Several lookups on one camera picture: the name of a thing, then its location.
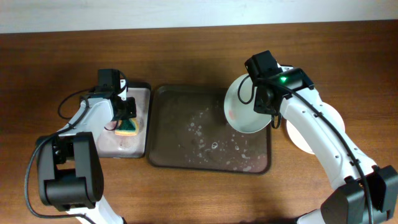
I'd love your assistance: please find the green and yellow sponge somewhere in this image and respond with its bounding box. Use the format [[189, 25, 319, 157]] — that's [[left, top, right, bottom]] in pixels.
[[114, 118, 139, 136]]

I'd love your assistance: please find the pale green plate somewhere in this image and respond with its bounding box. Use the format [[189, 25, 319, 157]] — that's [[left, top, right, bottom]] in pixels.
[[224, 74, 271, 134]]

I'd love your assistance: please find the pink plate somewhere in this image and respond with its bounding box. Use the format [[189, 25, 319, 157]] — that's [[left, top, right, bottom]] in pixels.
[[286, 103, 345, 155]]

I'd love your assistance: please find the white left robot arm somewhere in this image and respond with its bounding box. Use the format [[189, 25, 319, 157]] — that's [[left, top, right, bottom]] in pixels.
[[29, 68, 136, 223]]

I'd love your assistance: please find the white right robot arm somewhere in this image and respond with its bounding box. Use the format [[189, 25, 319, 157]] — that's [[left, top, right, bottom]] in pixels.
[[244, 51, 397, 224]]

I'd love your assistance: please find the black tray with soapy water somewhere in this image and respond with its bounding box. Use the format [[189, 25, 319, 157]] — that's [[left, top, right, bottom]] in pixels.
[[96, 82, 151, 158]]

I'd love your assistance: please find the dark brown serving tray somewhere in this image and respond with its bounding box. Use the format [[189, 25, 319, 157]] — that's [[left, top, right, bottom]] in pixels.
[[146, 85, 272, 175]]

